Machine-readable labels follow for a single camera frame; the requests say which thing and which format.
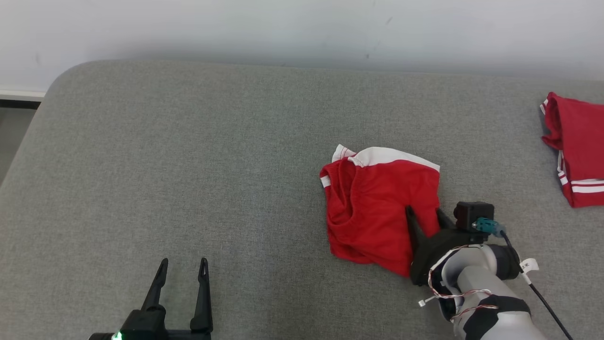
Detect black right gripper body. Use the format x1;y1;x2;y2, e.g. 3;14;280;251
410;228;489;286

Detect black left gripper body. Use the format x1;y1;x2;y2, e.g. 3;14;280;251
90;306;214;340

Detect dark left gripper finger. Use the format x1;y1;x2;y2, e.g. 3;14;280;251
142;258;169;310
190;257;214;330

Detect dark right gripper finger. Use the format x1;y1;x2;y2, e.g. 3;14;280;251
405;205;432;258
436;208;456;232

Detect red shorts with white trim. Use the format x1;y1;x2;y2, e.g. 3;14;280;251
319;145;442;278

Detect red jersey with white sleeves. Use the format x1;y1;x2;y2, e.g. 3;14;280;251
540;92;604;208

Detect grey fabric sofa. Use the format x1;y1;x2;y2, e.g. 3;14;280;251
0;59;604;340

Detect teal cable connector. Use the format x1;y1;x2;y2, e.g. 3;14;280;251
472;217;507;238

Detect thin red white wires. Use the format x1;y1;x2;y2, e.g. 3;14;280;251
418;246;498;324

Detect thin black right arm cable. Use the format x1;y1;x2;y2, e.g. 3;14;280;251
500;230;574;340

